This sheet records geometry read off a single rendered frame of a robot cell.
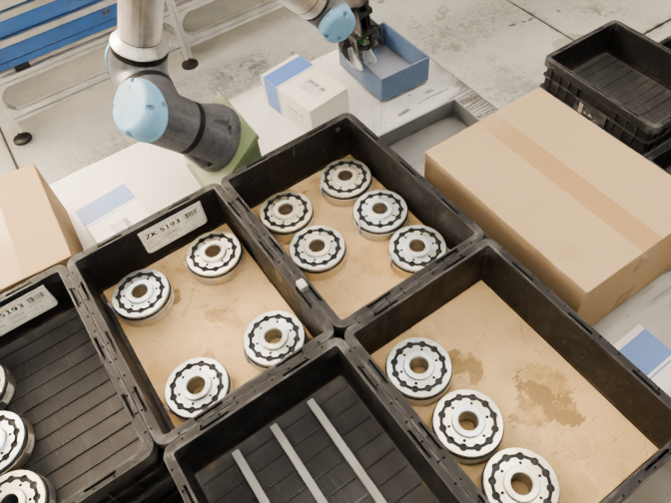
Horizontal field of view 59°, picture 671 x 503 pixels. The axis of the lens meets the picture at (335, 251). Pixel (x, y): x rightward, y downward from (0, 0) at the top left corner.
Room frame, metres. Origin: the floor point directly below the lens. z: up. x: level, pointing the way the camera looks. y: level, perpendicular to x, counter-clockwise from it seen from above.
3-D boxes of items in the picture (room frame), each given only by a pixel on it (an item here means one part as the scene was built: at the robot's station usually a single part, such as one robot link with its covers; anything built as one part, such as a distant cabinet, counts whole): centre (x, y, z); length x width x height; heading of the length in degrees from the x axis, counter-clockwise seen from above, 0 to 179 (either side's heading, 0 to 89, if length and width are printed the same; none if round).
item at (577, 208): (0.70, -0.42, 0.80); 0.40 x 0.30 x 0.20; 27
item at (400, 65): (1.31, -0.20, 0.75); 0.20 x 0.15 x 0.07; 26
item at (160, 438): (0.54, 0.24, 0.92); 0.40 x 0.30 x 0.02; 28
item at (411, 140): (0.97, -0.26, 0.73); 0.27 x 0.20 x 0.05; 114
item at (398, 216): (0.71, -0.09, 0.86); 0.10 x 0.10 x 0.01
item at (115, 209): (0.85, 0.45, 0.75); 0.20 x 0.12 x 0.09; 32
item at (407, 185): (0.68, -0.03, 0.87); 0.40 x 0.30 x 0.11; 28
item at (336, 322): (0.68, -0.03, 0.92); 0.40 x 0.30 x 0.02; 28
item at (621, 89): (1.31, -0.91, 0.37); 0.40 x 0.30 x 0.45; 26
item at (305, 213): (0.74, 0.08, 0.86); 0.10 x 0.10 x 0.01
